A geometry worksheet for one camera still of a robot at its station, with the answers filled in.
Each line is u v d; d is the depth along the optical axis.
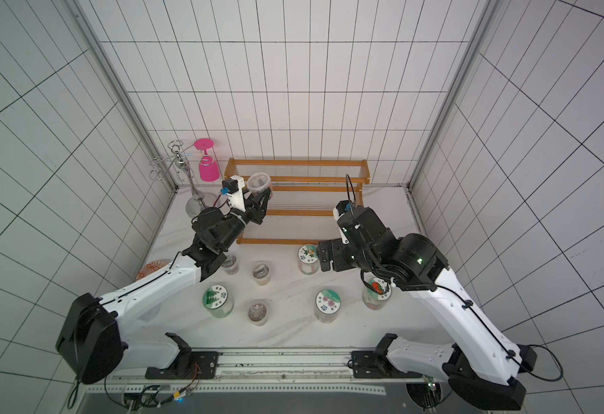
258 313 0.78
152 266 0.90
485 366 0.36
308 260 0.86
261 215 0.69
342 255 0.52
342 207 0.53
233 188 0.60
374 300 0.79
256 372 0.73
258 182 0.70
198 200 1.08
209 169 1.03
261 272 0.86
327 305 0.76
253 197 0.72
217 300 0.78
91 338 0.40
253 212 0.64
